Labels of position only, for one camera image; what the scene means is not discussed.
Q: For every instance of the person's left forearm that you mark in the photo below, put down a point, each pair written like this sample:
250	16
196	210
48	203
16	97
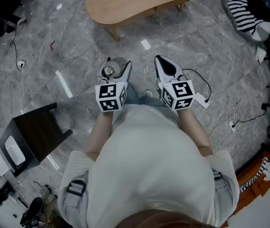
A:
99	134

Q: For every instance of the black bag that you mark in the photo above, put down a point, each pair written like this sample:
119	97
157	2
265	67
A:
32	211

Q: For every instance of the long white power strip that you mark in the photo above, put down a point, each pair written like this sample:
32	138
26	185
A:
201	100

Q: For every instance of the white folded paper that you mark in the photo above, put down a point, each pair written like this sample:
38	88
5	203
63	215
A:
261	54

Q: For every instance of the person's blue jeans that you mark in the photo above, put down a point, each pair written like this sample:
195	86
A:
135	96

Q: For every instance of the small white power strip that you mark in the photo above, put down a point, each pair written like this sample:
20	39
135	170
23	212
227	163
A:
233	126

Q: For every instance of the person's white shirt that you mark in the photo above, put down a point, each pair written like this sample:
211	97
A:
149	170

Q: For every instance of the light wooden oval table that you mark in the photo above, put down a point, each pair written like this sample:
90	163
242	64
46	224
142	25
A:
125	6

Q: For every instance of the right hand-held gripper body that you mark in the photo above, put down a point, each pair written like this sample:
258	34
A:
177	92

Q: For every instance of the orange box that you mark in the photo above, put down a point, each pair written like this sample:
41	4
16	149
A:
251	174

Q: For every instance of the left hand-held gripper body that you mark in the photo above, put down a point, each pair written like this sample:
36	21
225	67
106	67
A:
108	96

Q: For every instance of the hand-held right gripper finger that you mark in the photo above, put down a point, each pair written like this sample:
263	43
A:
159	68
179	70

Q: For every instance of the white floor socket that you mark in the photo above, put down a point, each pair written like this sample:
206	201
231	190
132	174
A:
21	63

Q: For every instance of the black white striped cloth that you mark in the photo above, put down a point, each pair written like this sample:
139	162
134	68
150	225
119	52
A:
243	14

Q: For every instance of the person's right forearm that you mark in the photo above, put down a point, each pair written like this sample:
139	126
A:
196	129

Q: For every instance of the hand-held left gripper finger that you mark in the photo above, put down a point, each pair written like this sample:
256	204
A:
101	70
128	71

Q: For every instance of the small round grey object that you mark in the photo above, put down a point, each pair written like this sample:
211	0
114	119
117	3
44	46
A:
115	66

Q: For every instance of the dark wooden side table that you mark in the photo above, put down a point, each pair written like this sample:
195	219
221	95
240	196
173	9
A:
37	136

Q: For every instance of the person's shoe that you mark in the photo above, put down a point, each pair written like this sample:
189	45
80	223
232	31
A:
148	93

